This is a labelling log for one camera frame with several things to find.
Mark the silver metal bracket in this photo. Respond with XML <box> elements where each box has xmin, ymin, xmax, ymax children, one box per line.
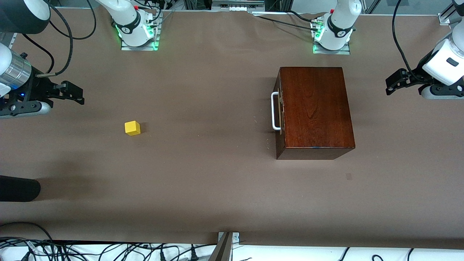
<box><xmin>217</xmin><ymin>231</ymin><xmax>240</xmax><ymax>245</ymax></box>

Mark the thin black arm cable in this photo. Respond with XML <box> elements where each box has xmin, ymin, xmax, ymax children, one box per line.
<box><xmin>22</xmin><ymin>34</ymin><xmax>55</xmax><ymax>75</ymax></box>

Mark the aluminium table edge rail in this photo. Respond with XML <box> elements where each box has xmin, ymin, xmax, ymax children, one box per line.
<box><xmin>0</xmin><ymin>32</ymin><xmax>18</xmax><ymax>49</ymax></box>

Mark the dark brown wooden box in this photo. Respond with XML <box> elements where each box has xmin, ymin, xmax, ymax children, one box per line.
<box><xmin>274</xmin><ymin>67</ymin><xmax>356</xmax><ymax>160</ymax></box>

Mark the grey equipment rack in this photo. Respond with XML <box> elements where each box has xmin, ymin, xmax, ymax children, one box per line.
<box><xmin>210</xmin><ymin>0</ymin><xmax>265</xmax><ymax>11</ymax></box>

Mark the dark metal strut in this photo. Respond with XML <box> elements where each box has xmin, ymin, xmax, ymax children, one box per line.
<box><xmin>208</xmin><ymin>232</ymin><xmax>233</xmax><ymax>261</ymax></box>

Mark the black ribbed cylinder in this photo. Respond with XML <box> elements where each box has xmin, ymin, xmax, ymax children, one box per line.
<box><xmin>0</xmin><ymin>175</ymin><xmax>41</xmax><ymax>202</ymax></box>

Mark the wooden drawer with white handle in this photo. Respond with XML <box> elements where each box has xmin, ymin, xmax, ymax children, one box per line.
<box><xmin>272</xmin><ymin>68</ymin><xmax>286</xmax><ymax>149</ymax></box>

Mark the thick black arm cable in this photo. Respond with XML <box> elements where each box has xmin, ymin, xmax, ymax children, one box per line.
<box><xmin>36</xmin><ymin>2</ymin><xmax>74</xmax><ymax>77</ymax></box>

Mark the aluminium frame corner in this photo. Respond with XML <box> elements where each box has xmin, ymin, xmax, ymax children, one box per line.
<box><xmin>438</xmin><ymin>0</ymin><xmax>464</xmax><ymax>26</ymax></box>

